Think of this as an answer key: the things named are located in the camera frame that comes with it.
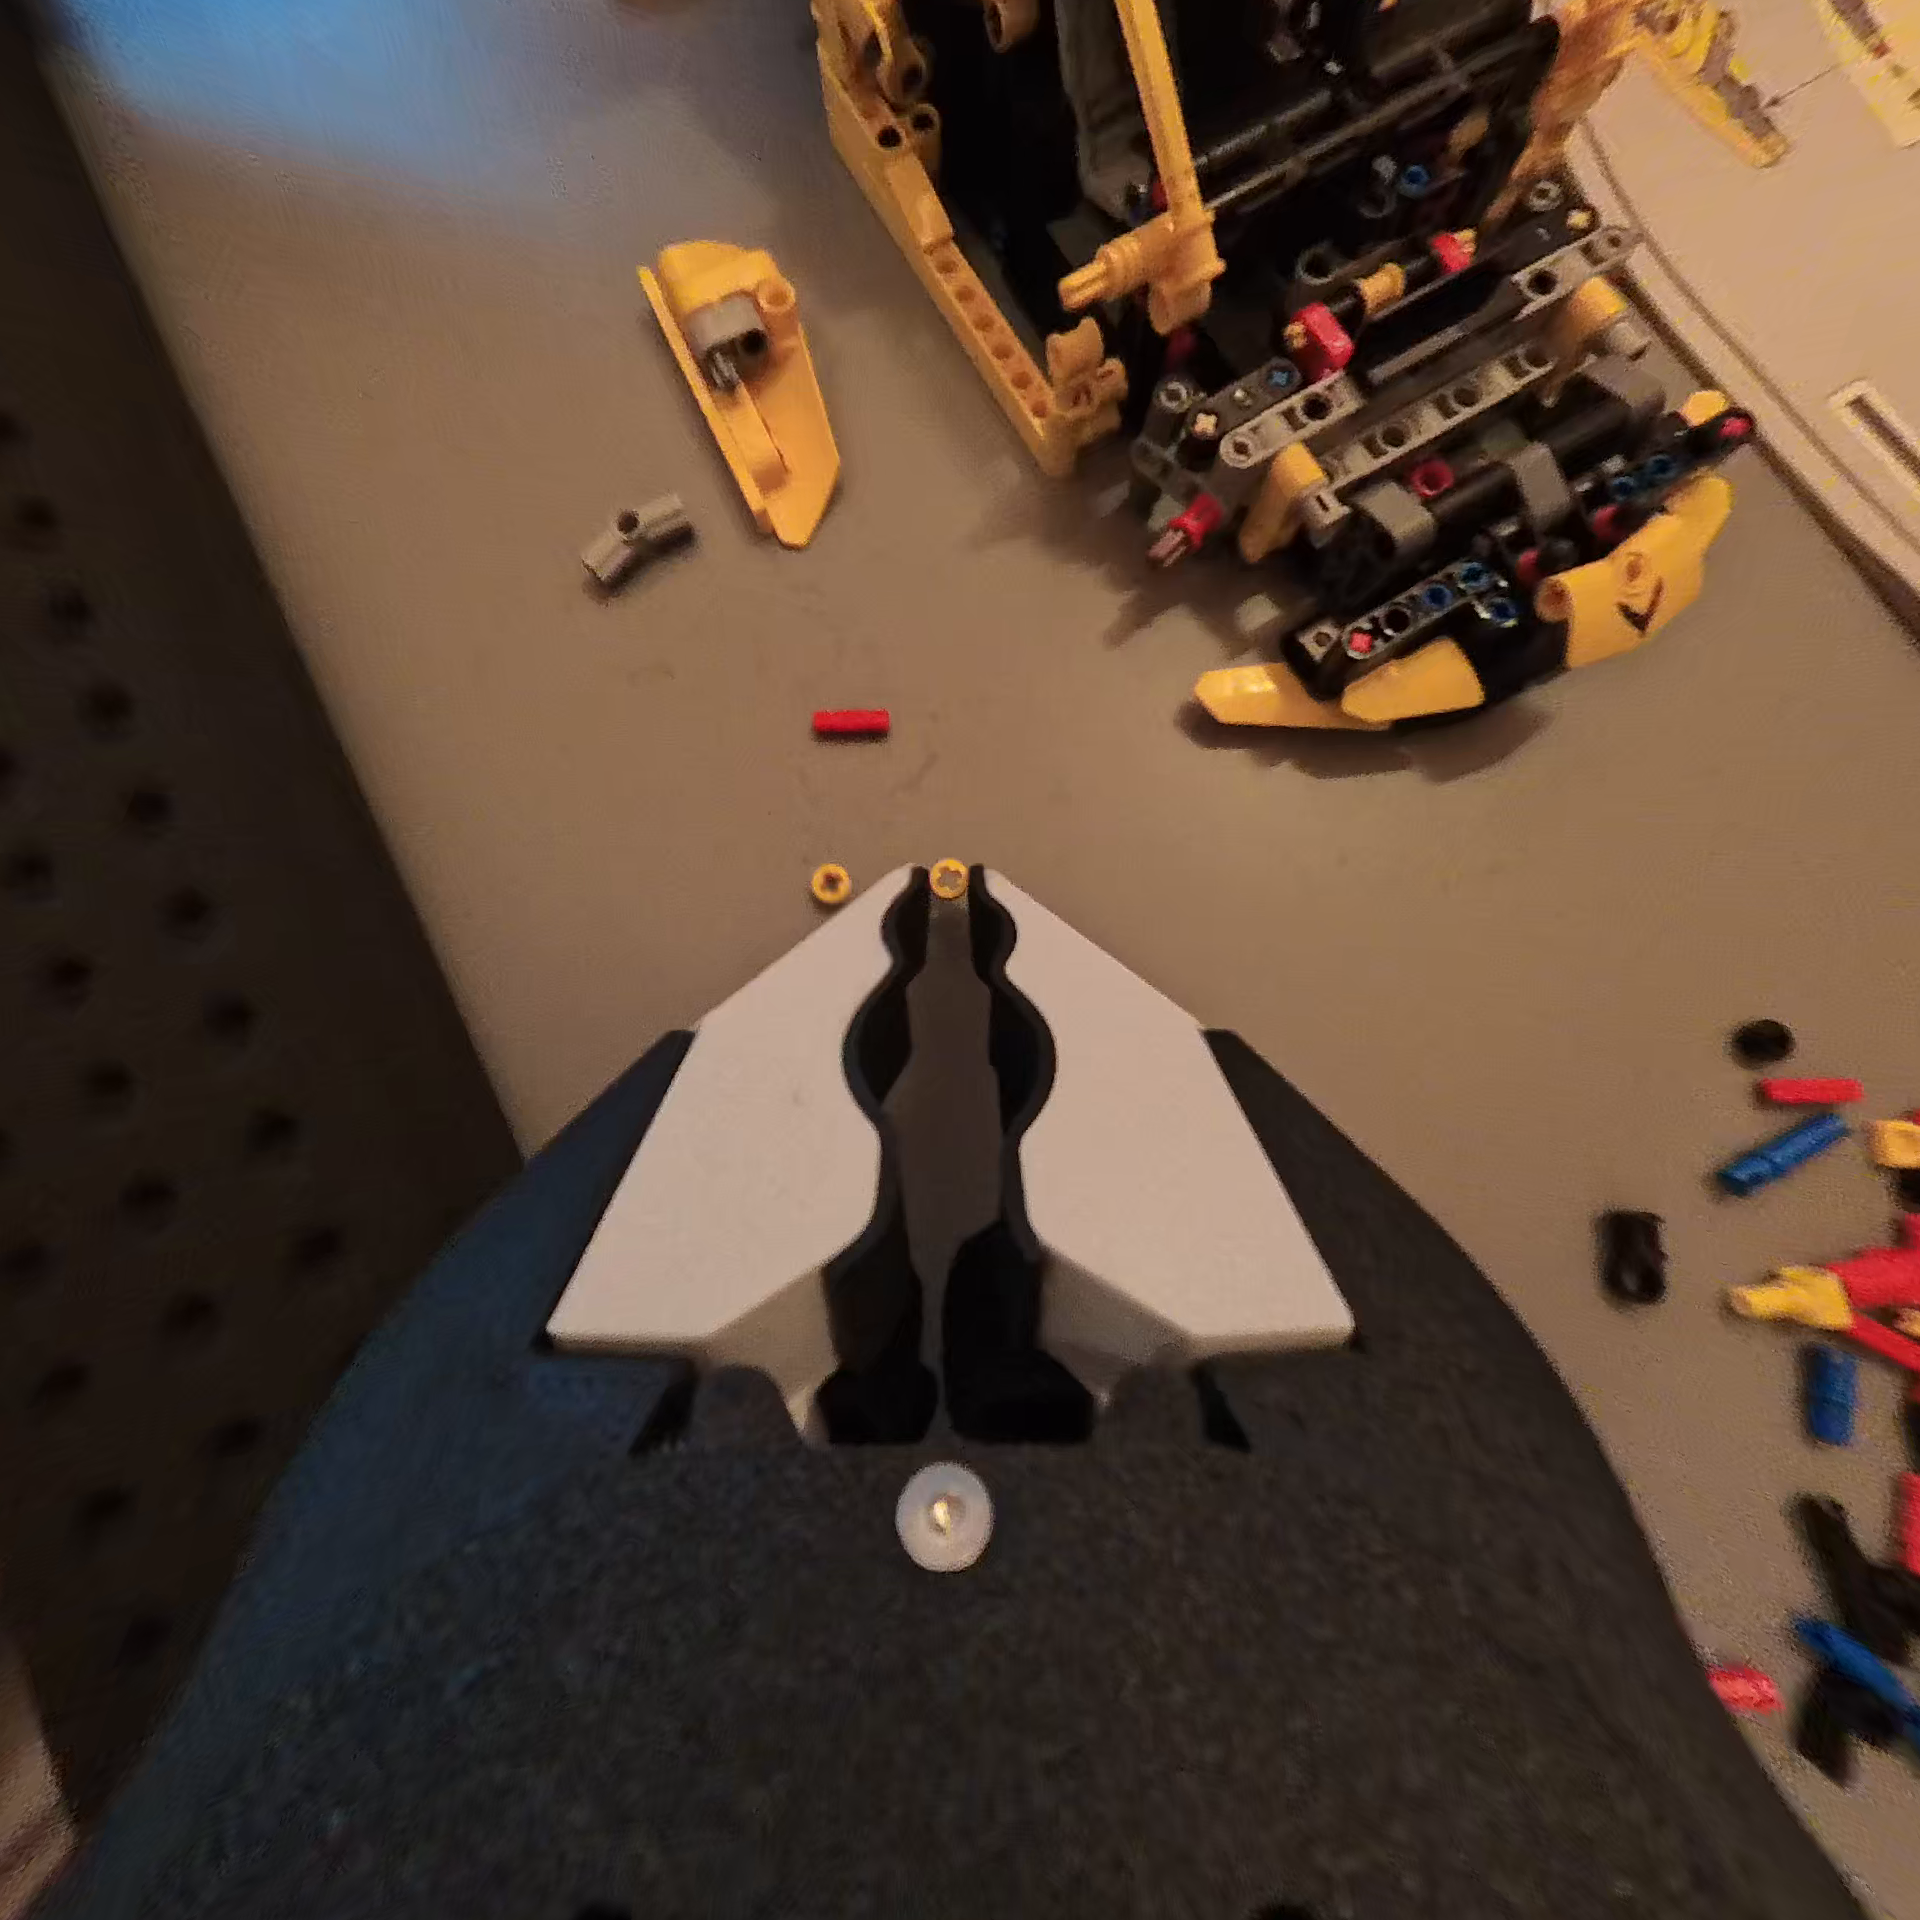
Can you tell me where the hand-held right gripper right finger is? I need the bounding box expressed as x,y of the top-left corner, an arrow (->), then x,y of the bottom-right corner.
943,865 -> 1355,1448

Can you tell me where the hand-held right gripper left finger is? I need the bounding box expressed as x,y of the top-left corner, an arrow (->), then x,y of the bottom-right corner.
544,862 -> 947,1448

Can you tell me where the pile of small connector pins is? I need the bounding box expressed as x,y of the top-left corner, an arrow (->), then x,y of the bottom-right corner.
1711,1071 -> 1920,1787

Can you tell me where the yellow brick car model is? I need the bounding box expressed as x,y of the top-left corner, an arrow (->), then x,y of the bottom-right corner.
809,0 -> 1758,736

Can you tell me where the grey desk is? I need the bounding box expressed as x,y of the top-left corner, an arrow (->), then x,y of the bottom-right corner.
47,0 -> 1920,1920

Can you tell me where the grey angled connector piece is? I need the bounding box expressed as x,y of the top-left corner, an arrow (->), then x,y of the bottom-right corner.
580,496 -> 695,588

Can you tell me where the yellow panel brick piece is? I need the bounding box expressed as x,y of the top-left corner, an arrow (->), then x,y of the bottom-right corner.
639,240 -> 842,549

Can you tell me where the open instruction booklet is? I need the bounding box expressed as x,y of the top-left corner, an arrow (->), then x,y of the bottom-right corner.
1560,0 -> 1920,646

